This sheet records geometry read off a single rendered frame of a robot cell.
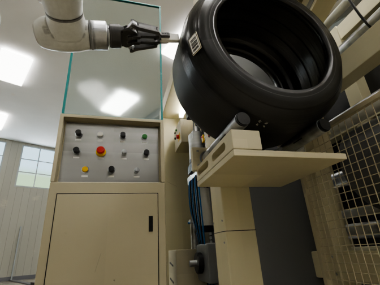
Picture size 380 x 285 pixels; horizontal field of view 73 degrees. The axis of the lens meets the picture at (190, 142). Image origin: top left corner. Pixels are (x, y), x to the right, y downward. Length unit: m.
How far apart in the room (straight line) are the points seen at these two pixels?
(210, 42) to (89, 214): 0.93
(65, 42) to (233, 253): 0.90
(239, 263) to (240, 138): 0.51
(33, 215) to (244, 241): 10.57
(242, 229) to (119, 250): 0.58
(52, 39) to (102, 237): 0.85
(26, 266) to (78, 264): 9.94
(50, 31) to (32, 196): 10.66
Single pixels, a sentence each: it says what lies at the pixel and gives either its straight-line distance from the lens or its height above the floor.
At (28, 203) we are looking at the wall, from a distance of 11.35.
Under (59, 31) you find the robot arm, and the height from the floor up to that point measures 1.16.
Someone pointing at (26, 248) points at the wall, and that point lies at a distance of 11.23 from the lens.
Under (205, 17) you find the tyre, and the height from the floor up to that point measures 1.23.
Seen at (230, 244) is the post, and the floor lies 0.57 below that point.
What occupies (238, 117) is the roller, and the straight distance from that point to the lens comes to 0.75.
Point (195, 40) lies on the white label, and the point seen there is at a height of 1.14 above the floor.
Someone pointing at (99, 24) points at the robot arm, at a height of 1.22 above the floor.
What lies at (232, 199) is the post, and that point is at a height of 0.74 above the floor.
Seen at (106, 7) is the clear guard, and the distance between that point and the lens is 2.07.
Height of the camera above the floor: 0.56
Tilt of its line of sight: 23 degrees up
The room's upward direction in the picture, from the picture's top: 4 degrees counter-clockwise
